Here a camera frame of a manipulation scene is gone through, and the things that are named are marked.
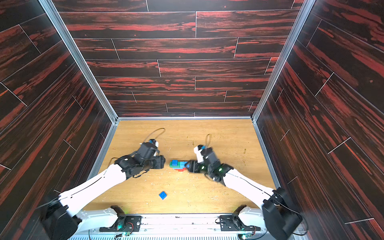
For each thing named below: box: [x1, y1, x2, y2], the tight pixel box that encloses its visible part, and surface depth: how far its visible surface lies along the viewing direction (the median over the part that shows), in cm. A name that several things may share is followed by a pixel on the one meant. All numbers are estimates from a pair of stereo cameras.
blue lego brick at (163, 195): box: [159, 191, 168, 200], surface depth 84 cm
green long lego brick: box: [169, 161, 181, 168], surface depth 88 cm
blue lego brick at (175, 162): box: [172, 159, 179, 166], surface depth 88 cm
